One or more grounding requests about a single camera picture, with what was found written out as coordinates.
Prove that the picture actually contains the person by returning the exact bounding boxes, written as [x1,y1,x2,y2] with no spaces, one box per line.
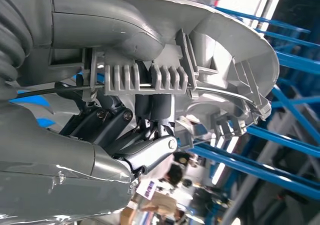
[172,150,199,170]
[140,163,187,224]

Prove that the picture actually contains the tall blue metal rack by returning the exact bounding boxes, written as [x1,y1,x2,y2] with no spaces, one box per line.
[189,5,320,202]

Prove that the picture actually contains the cardboard box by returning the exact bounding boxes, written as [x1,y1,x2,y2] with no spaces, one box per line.
[119,206,137,225]

